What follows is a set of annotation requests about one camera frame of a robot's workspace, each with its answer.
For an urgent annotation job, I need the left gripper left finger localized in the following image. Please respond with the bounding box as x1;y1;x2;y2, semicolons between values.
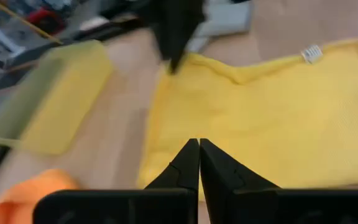
32;138;200;224

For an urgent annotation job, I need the yellow microfiber towel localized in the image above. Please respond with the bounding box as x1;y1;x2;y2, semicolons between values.
137;39;358;200

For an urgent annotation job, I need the orange microfiber towel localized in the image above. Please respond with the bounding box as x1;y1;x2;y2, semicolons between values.
0;169;80;224

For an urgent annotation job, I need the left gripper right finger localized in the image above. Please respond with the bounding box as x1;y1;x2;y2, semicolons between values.
201;139;358;224

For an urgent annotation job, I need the yellow translucent plastic bin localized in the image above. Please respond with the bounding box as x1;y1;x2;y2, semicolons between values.
0;40;113;155

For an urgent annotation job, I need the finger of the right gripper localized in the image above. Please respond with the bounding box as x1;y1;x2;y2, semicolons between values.
173;20;205;75
152;23;178;74

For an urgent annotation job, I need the yellow cable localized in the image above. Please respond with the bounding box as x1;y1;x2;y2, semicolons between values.
0;0;63;44

